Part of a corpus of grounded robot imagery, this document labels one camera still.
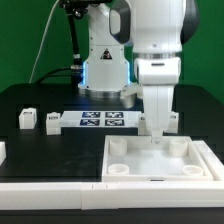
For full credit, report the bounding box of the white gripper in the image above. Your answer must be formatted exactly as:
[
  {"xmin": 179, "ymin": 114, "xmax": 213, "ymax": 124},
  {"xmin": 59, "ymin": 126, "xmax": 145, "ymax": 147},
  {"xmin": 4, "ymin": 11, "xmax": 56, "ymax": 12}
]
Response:
[{"xmin": 134, "ymin": 57, "xmax": 181, "ymax": 144}]

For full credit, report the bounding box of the white square tabletop tray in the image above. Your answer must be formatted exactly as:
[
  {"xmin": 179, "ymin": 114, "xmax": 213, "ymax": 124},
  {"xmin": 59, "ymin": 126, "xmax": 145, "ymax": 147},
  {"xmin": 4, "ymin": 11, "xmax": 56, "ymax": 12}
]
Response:
[{"xmin": 102, "ymin": 135, "xmax": 214, "ymax": 182}]

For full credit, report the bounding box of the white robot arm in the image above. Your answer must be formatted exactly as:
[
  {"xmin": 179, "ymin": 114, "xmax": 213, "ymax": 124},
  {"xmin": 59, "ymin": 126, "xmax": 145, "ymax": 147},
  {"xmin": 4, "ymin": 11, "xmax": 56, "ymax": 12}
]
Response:
[{"xmin": 79, "ymin": 0, "xmax": 199, "ymax": 143}]

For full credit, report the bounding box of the white obstacle fence right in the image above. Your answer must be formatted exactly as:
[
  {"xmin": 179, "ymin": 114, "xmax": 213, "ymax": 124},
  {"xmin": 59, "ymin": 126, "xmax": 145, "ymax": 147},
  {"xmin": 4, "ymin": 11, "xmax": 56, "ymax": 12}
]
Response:
[{"xmin": 194, "ymin": 141, "xmax": 224, "ymax": 183}]

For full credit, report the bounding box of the white obstacle fence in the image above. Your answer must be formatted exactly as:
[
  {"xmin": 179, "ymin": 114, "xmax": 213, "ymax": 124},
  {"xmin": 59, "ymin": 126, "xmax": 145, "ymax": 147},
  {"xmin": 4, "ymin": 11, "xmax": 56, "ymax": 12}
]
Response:
[
  {"xmin": 194, "ymin": 141, "xmax": 224, "ymax": 183},
  {"xmin": 0, "ymin": 142, "xmax": 6, "ymax": 166},
  {"xmin": 0, "ymin": 181, "xmax": 224, "ymax": 210}
]

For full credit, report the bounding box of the white fiducial marker plate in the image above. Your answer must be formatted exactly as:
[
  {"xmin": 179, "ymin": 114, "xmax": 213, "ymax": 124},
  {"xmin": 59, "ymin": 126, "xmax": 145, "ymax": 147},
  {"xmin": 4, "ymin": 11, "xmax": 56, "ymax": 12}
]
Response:
[{"xmin": 61, "ymin": 111, "xmax": 141, "ymax": 128}]

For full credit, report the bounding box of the white obstacle fence front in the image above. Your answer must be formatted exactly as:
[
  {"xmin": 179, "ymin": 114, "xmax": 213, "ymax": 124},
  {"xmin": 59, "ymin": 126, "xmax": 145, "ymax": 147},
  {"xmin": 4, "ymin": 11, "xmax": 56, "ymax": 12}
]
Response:
[{"xmin": 0, "ymin": 181, "xmax": 224, "ymax": 210}]

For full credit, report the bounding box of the white obstacle fence left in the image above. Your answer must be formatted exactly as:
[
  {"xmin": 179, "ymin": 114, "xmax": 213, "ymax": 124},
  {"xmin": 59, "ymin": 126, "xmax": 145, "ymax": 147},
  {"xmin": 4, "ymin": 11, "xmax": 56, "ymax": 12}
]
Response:
[{"xmin": 0, "ymin": 142, "xmax": 6, "ymax": 166}]

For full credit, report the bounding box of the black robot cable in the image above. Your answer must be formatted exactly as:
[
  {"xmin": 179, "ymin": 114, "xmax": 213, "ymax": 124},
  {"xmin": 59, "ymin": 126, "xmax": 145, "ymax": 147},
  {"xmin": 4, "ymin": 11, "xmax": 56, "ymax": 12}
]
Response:
[{"xmin": 34, "ymin": 0, "xmax": 88, "ymax": 85}]

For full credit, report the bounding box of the grey thin cable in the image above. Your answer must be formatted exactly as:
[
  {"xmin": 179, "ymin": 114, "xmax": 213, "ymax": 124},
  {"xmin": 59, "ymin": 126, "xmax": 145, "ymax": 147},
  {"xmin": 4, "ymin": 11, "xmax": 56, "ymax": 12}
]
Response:
[{"xmin": 28, "ymin": 0, "xmax": 61, "ymax": 84}]

